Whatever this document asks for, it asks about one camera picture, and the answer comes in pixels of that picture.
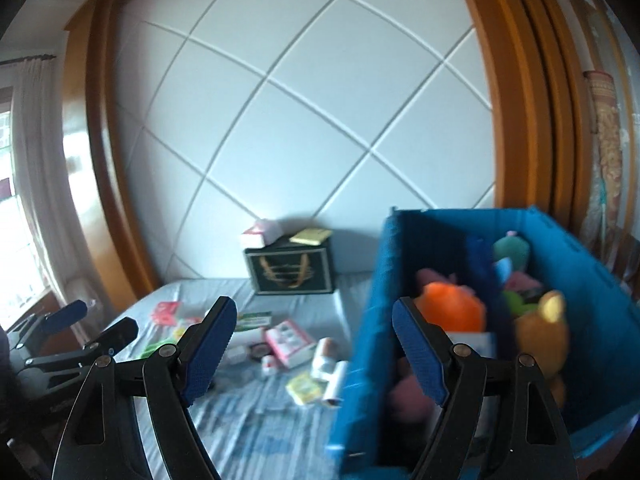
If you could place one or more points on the pink floral tissue pack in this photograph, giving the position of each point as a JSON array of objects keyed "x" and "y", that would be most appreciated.
[
  {"x": 290, "y": 342},
  {"x": 165, "y": 312}
]

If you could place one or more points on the yellow green packet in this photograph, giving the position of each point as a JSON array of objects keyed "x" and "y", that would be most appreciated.
[{"x": 303, "y": 388}]

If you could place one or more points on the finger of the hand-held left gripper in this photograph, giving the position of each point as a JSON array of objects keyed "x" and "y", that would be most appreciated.
[
  {"x": 117, "y": 334},
  {"x": 65, "y": 315}
]

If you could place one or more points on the green plush toy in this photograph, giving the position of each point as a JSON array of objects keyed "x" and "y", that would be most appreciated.
[{"x": 512, "y": 255}]

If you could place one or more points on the wooden headboard frame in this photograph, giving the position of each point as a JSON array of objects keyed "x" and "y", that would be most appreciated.
[{"x": 105, "y": 185}]

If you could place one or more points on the pink white tissue pack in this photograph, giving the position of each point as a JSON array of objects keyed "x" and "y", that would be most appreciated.
[{"x": 262, "y": 234}]

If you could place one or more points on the blue plastic crate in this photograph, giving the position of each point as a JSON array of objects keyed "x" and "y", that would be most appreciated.
[{"x": 370, "y": 310}]

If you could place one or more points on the green orange medicine box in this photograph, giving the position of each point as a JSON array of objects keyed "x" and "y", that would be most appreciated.
[{"x": 255, "y": 321}]

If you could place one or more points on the brown plush toy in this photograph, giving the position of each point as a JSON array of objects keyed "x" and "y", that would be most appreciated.
[{"x": 540, "y": 335}]

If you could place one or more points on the small white packet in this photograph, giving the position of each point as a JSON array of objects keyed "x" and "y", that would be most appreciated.
[{"x": 269, "y": 364}]

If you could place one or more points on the window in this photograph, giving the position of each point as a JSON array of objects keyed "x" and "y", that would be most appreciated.
[{"x": 10, "y": 220}]

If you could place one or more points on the patterned rolled rug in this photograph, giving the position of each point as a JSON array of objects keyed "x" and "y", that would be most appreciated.
[{"x": 607, "y": 150}]

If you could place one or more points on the pink plush toy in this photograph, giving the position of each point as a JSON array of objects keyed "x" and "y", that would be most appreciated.
[
  {"x": 405, "y": 395},
  {"x": 435, "y": 279}
]

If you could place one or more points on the white curtain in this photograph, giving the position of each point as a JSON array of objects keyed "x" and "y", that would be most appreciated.
[{"x": 35, "y": 185}]

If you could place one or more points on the yellow notepad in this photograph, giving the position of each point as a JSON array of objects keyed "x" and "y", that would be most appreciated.
[{"x": 310, "y": 236}]

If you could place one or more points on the white carton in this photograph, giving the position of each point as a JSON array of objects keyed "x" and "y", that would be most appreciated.
[{"x": 475, "y": 342}]

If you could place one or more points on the white padded headboard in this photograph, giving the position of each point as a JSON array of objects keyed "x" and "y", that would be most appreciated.
[{"x": 300, "y": 110}]

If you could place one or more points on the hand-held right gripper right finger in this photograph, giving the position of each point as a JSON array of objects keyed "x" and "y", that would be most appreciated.
[{"x": 417, "y": 355}]

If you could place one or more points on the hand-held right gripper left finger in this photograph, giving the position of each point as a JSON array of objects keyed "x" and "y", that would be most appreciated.
[{"x": 210, "y": 350}]

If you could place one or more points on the orange plush toy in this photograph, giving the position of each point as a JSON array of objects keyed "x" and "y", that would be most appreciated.
[{"x": 450, "y": 307}]

